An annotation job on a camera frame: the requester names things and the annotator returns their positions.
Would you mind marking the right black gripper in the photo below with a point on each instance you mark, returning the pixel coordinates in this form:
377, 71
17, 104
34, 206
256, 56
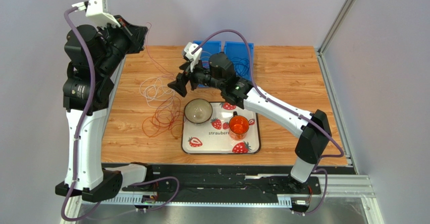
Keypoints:
187, 80

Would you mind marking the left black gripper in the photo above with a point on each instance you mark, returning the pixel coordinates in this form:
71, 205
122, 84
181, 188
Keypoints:
136, 34

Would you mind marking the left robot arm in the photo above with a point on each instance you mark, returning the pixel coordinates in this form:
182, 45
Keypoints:
86, 99

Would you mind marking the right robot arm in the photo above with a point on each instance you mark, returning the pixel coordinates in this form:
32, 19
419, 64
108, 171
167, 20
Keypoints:
311, 129

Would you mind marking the beige ceramic bowl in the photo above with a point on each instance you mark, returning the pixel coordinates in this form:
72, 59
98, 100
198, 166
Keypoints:
198, 111

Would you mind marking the left blue plastic bin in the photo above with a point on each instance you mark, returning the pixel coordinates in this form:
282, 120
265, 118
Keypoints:
203, 49

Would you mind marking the blue plastic bin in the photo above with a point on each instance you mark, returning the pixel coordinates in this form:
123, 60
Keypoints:
238, 54
203, 49

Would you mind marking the strawberry print tray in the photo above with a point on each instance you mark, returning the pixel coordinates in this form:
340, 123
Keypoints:
210, 135

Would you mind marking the right blue plastic bin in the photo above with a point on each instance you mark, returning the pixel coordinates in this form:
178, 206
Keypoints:
238, 54

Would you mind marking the orange transparent mug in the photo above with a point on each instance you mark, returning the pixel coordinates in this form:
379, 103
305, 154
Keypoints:
238, 126

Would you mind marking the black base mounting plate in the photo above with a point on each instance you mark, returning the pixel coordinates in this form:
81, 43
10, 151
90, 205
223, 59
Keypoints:
228, 184

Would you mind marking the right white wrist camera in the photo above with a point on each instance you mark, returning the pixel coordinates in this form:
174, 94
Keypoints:
192, 53

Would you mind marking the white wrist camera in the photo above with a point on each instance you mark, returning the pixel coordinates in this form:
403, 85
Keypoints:
192, 53
98, 12

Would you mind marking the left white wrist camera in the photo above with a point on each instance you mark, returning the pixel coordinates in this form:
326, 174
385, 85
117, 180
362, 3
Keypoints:
98, 12

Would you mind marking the aluminium frame rail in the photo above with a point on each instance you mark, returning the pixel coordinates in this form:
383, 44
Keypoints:
328, 188

